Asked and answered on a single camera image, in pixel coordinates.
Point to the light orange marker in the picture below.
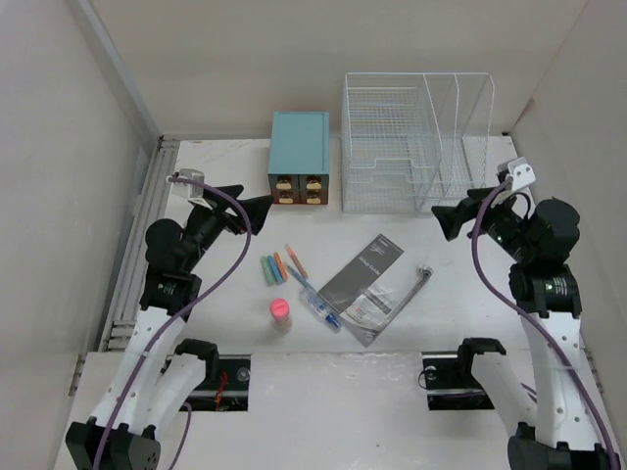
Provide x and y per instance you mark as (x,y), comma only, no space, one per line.
(292,255)

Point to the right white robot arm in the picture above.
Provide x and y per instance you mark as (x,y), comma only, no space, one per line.
(555,424)

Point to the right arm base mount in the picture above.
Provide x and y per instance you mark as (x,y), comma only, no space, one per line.
(449,389)

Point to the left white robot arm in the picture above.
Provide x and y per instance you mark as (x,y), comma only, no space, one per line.
(158,370)

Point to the pink cap bottle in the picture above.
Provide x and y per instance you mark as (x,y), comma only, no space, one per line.
(281,315)

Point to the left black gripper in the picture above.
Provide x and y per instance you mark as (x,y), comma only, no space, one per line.
(257,209)

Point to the orange chalk stick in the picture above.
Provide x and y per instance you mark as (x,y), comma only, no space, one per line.
(280,266)

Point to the green chalk stick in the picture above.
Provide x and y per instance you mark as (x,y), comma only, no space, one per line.
(269,276)

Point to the clear glue pen blue cap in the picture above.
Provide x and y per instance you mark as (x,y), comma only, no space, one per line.
(317,306)

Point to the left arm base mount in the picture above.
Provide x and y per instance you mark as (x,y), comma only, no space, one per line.
(228,390)

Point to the grey setup guide booklet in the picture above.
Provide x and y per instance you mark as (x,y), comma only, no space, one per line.
(356,293)

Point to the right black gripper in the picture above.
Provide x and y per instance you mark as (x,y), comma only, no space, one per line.
(452,218)

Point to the blue chalk stick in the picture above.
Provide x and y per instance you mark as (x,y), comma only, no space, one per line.
(278,278)

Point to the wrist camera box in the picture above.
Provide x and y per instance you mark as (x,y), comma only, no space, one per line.
(517,174)
(188,184)

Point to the white wire desk organizer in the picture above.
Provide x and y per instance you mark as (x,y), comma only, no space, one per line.
(413,140)

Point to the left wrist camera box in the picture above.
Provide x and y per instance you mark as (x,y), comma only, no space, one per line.
(188,184)

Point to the teal mini drawer chest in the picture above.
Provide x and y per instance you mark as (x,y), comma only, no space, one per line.
(298,169)

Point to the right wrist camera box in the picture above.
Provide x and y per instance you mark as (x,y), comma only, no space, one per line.
(517,174)

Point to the aluminium frame rail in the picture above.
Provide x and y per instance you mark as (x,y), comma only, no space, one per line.
(128,277)

